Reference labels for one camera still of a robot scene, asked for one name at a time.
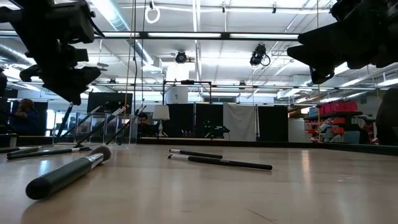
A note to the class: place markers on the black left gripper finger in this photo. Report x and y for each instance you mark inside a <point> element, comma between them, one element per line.
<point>81,81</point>
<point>54,82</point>

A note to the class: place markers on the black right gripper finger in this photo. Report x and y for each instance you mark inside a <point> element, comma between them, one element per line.
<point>323,46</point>
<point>320,75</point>

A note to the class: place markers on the clear acrylic brush organizer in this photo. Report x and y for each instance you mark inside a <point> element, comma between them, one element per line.
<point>132,130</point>

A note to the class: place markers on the thick black makeup brush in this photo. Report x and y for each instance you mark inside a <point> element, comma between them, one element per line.
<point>62,177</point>

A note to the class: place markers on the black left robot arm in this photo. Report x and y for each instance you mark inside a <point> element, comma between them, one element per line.
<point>31,9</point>

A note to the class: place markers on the bin rack with coloured bins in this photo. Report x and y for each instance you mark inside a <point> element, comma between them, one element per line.
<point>339,106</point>

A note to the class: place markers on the person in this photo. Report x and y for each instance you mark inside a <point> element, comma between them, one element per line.
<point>26,121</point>
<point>143,118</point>
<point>388,118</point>

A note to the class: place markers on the black partition panel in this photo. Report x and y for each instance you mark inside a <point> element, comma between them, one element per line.
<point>183,119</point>
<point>272,124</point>

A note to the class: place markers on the white trapezoid shade lamp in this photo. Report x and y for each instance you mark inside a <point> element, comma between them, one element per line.
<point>161,112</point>

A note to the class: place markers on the white hanging cloth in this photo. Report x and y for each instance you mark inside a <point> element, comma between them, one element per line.
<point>239,123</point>

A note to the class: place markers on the white box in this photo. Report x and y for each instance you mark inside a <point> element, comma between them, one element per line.
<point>177,95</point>

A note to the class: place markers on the black overhead bar with lights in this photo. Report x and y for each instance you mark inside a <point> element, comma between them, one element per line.
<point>224,35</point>

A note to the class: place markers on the black device on stand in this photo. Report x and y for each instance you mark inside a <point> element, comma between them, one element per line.
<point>217,132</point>

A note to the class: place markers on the black wall screen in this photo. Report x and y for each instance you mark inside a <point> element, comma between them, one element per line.
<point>96,99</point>

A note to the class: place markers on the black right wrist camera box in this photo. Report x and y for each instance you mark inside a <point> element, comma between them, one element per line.
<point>346,9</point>

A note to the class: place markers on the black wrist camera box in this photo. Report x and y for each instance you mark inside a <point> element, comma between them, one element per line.
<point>346,9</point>
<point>74,21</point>

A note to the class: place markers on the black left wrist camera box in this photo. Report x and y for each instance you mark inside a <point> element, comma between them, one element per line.
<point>74,21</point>

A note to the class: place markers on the black ceiling camera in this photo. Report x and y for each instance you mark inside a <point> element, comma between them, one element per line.
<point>258,56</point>

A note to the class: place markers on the black aluminium table frame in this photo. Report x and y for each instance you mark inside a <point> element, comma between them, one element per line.
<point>248,143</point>

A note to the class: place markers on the round black overhead camera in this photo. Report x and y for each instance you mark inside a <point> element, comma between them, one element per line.
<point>181,57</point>

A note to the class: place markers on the black background rig frame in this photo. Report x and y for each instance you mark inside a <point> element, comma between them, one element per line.
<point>187,82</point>

